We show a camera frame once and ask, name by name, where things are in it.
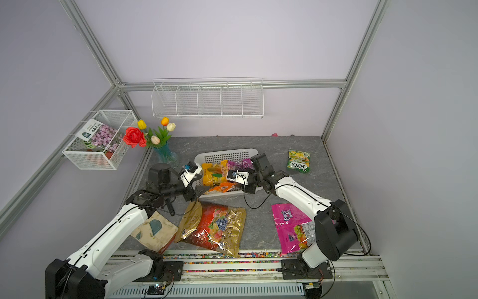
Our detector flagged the purple grape candy bag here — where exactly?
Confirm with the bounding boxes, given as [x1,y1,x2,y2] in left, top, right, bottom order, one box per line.
[227,159,254,172]

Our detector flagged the yellow mango candy bag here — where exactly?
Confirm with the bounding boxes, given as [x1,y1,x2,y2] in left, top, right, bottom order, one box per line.
[202,160,229,187]

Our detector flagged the white plastic perforated basket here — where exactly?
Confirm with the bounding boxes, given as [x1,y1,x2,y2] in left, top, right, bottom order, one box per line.
[194,148,258,199]

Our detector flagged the orange Fox's candy bag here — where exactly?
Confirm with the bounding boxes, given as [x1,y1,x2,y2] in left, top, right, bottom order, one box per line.
[207,182,237,194]

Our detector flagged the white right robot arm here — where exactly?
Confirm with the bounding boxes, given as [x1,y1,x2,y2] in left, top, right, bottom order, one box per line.
[228,154,359,269]

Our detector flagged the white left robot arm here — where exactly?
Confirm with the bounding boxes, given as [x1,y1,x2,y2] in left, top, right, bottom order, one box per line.
[45,162,206,299]

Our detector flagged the large gold red candy bag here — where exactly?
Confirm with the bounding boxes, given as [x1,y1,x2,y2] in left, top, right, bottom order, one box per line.
[174,201,246,258]

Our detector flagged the green Fox's candy bag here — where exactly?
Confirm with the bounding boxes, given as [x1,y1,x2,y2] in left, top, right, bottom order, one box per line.
[287,150,310,173]

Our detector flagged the tulips in teal vase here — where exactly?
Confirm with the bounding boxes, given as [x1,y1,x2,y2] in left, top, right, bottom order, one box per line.
[137,117,178,165]

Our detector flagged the pink fruit candy bag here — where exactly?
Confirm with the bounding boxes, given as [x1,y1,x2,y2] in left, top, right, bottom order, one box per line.
[271,204,316,254]

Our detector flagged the red artificial rose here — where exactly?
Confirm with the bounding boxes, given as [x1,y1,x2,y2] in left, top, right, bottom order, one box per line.
[123,127,147,148]

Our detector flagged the green circuit board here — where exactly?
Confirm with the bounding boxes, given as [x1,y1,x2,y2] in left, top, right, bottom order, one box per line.
[145,285,166,295]

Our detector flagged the purple flower seed packet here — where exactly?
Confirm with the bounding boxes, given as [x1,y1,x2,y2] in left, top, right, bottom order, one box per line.
[75,119,123,153]

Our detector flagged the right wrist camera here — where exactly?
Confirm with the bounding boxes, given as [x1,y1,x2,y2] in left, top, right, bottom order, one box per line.
[227,170,250,186]

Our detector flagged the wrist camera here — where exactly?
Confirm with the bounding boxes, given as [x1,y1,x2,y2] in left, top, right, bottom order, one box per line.
[227,170,250,186]
[180,162,202,188]

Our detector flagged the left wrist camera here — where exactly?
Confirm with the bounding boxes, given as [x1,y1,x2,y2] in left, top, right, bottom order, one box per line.
[180,162,202,188]

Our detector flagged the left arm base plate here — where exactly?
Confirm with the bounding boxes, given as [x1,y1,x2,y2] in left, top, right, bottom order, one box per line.
[134,261,184,282]

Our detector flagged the white wire wall shelf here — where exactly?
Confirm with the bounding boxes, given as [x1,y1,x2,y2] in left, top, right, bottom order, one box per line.
[151,77,265,118]

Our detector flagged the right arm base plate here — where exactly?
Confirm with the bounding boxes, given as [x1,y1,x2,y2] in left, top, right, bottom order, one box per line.
[280,259,333,280]

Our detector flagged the white wire side basket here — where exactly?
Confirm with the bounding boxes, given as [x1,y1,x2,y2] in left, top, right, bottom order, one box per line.
[62,110,138,170]

